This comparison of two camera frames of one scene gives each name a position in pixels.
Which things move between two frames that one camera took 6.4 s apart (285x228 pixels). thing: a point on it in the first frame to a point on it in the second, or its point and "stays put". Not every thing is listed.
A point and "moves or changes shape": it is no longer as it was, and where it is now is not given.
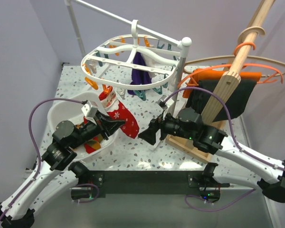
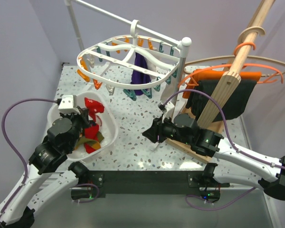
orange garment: x=203 y=74 stays put
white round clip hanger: x=131 y=62 stays put
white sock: x=150 y=62 to x=167 y=90
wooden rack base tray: x=185 y=147 stays put
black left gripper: x=108 y=125 to x=84 y=115
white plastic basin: x=66 y=111 stays put
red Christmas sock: x=117 y=111 moves or changes shape
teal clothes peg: x=141 y=93 to x=132 y=95
